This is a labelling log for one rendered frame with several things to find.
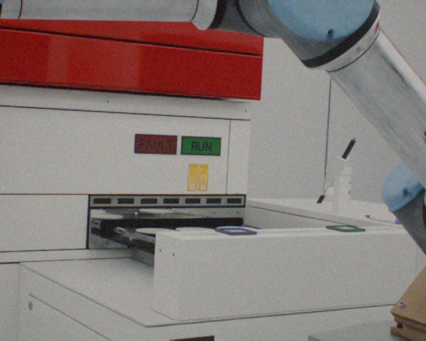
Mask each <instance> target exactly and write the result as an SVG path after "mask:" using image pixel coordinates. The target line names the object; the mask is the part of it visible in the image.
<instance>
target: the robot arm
mask: <svg viewBox="0 0 426 341"><path fill-rule="evenodd" d="M380 15H381V7H380V5H379V4H378V2H377V1H376V0H0V18H7V19H47V20H126V21H165V22H192V23H194V24H195V25H196V26H197V28H199V29H200V30H224V31H229V32H239V33H243V34H247V35H254V36H257V37H265V38H273V39H281V40H282V41H283V42H284V43H285V44H286V45H287V46H288V48H290V50H291V51H292V52H293V53H294V54H295V56H296V57H297V58H298V59H299V60H300V61H301V63H303V65H305V67H307V69H310V70H325V72H326V73H327V74H328V75H329V76H330V77H331V78H332V79H333V81H334V82H335V83H336V84H337V86H338V87H339V88H340V89H341V90H342V91H343V92H344V93H345V95H346V96H347V97H348V98H349V100H350V101H351V102H352V103H353V104H354V105H355V106H356V108H357V109H358V110H359V111H360V113H361V114H362V115H363V116H364V117H365V118H366V119H367V120H368V122H369V123H370V124H371V125H372V127H373V128H374V129H375V130H376V132H378V134H379V135H380V136H381V137H382V138H383V140H384V141H385V142H386V143H387V144H388V146H390V147H391V149H392V150H393V151H394V152H395V154H396V155H397V156H398V157H399V159H401V163H399V164H398V165H397V166H396V167H395V168H394V169H393V170H392V171H391V172H390V174H389V175H388V176H387V177H386V179H385V181H384V182H383V185H382V188H381V198H382V200H383V201H384V202H385V204H386V206H387V207H388V210H389V212H392V214H393V215H394V216H395V217H396V218H397V220H398V221H399V222H400V224H401V225H402V226H403V228H405V230H406V231H407V232H408V234H409V235H410V236H411V238H412V239H413V240H414V241H415V243H416V244H417V245H418V247H419V248H420V249H421V250H422V251H423V253H424V254H425V255H426V84H425V83H424V82H423V80H422V79H421V77H420V76H419V75H418V74H417V73H416V71H415V70H414V69H413V67H412V66H411V65H410V64H409V63H408V61H407V60H406V59H405V57H404V56H403V55H402V54H401V53H400V51H399V50H398V48H397V47H396V46H395V45H394V44H393V43H392V41H391V40H390V39H389V37H388V36H387V35H386V34H385V33H384V31H383V30H382V28H381V27H380V26H379V19H380Z"/></svg>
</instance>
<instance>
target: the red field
mask: <svg viewBox="0 0 426 341"><path fill-rule="evenodd" d="M136 152H163V153H176V137H162V136H146V135H137V147H136Z"/></svg>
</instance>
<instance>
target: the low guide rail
mask: <svg viewBox="0 0 426 341"><path fill-rule="evenodd" d="M132 260H135V261H137V262H140V263H143V264H145V265H149V266H151V267H154V263H155V252H152V251H150V250H146V249H144V248H140V247H132Z"/></svg>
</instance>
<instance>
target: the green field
mask: <svg viewBox="0 0 426 341"><path fill-rule="evenodd" d="M183 153H185V154H220V139H209V138H193V137H184V138H183Z"/></svg>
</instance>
